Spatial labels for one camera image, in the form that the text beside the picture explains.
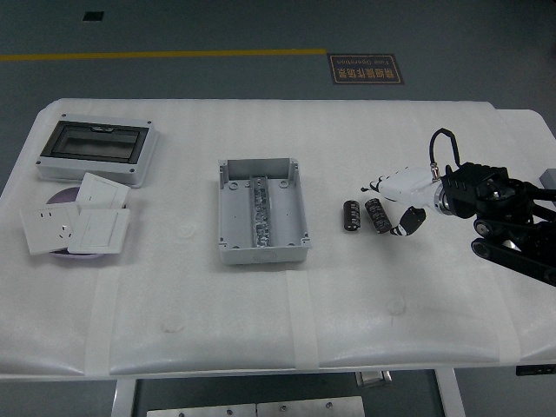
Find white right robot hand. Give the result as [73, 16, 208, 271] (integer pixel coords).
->
[360, 166, 439, 238]

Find black cylindrical battery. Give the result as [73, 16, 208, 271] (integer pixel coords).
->
[364, 197, 392, 236]
[341, 199, 361, 234]

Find grey open junction box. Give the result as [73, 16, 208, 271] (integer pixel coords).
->
[216, 156, 314, 267]

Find grey box with dark window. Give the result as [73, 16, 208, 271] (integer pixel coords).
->
[34, 113, 162, 189]

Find dark floor sign sticker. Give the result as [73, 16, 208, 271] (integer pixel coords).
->
[328, 53, 406, 87]

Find white foam table mat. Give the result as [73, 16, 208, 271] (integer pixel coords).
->
[0, 97, 538, 377]

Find black table control panel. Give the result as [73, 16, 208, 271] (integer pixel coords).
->
[514, 365, 556, 377]

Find purple round plate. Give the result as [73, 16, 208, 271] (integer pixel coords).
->
[45, 186, 129, 262]

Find metal mounting rail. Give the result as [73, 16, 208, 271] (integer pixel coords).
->
[248, 175, 275, 249]

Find metal bracket under table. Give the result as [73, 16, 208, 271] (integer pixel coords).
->
[355, 368, 394, 388]

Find metal base plate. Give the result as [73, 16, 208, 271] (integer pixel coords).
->
[146, 403, 258, 417]
[255, 399, 366, 417]

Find white wall switch panel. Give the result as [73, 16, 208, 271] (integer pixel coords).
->
[76, 171, 132, 210]
[67, 208, 132, 255]

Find white table frame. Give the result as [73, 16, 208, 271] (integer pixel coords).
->
[111, 367, 468, 417]

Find white wall socket panel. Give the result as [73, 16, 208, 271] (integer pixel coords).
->
[19, 202, 83, 256]

